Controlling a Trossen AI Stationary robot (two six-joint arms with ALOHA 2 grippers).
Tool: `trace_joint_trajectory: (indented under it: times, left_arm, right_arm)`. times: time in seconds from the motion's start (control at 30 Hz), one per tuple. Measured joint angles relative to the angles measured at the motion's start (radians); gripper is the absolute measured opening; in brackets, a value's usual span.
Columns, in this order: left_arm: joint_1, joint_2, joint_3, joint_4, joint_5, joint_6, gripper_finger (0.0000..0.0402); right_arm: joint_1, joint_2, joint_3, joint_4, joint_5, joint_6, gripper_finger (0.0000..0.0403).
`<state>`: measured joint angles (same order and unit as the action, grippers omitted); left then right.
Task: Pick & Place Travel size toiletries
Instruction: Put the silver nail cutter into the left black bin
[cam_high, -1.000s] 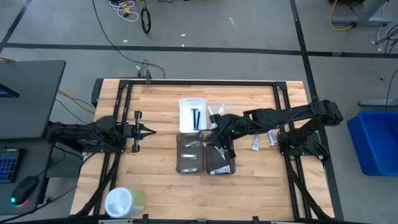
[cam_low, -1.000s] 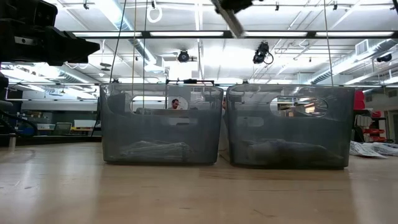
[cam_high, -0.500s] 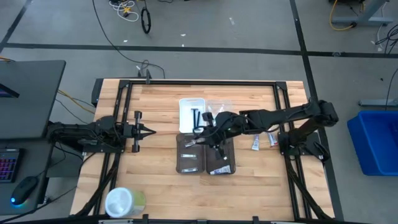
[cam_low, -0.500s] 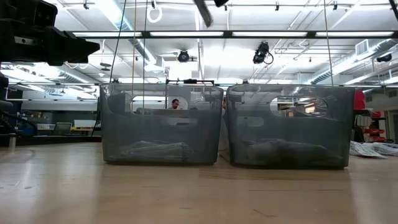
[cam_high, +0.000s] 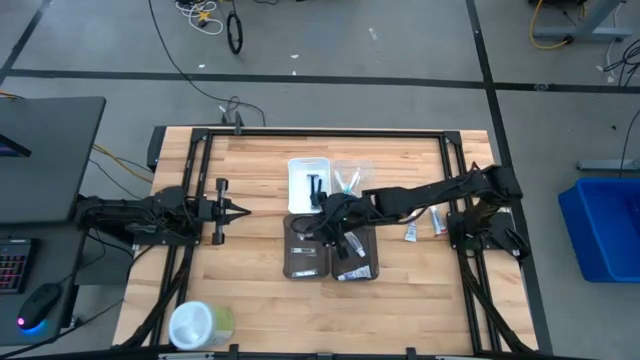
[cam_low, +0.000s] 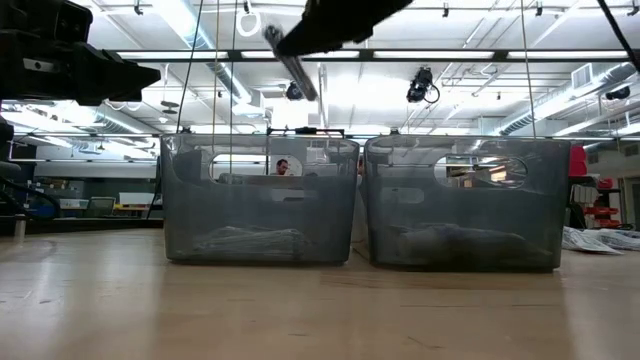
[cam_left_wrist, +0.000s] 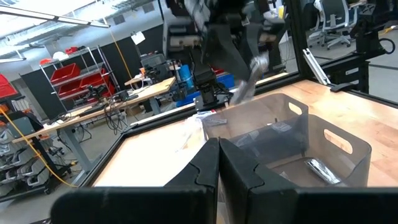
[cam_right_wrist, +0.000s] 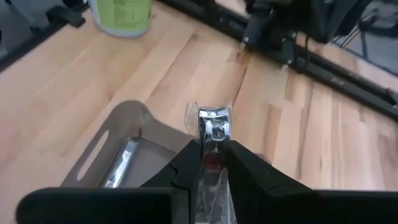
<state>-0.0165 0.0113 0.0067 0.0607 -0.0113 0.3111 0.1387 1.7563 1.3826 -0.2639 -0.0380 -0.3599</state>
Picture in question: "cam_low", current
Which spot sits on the white box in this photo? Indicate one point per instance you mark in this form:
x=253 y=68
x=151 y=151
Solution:
x=74 y=203

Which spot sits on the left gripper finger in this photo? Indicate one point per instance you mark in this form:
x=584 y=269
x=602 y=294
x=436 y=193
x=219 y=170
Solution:
x=125 y=79
x=110 y=100

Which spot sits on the silver ventilation duct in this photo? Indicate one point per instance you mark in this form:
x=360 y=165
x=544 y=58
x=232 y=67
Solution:
x=120 y=122
x=565 y=97

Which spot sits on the small silver cylinder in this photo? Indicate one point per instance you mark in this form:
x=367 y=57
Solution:
x=20 y=227

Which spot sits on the white ceiling duct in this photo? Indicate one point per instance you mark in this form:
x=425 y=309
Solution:
x=200 y=40

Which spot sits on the black bar fixture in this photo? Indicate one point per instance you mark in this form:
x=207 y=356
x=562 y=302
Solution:
x=305 y=131

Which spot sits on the white LED light bar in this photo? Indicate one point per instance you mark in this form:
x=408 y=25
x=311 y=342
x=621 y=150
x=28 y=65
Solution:
x=570 y=54
x=170 y=55
x=340 y=54
x=435 y=54

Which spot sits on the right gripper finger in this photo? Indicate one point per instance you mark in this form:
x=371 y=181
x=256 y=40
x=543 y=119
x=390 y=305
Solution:
x=320 y=35
x=361 y=36

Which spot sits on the black aluminium rig frame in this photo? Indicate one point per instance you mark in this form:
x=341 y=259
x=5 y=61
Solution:
x=450 y=49

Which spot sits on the white blue toothpaste tube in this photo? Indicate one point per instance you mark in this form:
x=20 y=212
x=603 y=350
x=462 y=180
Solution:
x=500 y=250
x=585 y=242

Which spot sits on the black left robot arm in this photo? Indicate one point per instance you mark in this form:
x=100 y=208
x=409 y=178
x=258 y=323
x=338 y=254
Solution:
x=5 y=132

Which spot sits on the red storage bin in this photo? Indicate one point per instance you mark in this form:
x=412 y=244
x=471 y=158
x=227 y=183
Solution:
x=577 y=162
x=605 y=183
x=601 y=212

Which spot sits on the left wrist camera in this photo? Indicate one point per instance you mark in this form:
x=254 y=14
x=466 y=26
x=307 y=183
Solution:
x=45 y=20

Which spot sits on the person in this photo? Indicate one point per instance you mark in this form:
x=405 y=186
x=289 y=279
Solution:
x=282 y=166

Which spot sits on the black overhead camera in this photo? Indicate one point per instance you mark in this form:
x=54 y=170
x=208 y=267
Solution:
x=292 y=92

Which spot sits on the grey monitor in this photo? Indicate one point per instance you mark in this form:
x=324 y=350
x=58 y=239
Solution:
x=100 y=207

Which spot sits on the grey translucent bin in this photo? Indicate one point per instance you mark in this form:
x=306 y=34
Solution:
x=260 y=200
x=465 y=210

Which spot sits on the metal shelf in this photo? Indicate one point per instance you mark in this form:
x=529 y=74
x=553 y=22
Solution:
x=585 y=194

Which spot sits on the black ceiling camera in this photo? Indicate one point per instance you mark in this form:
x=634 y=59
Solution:
x=420 y=87
x=618 y=93

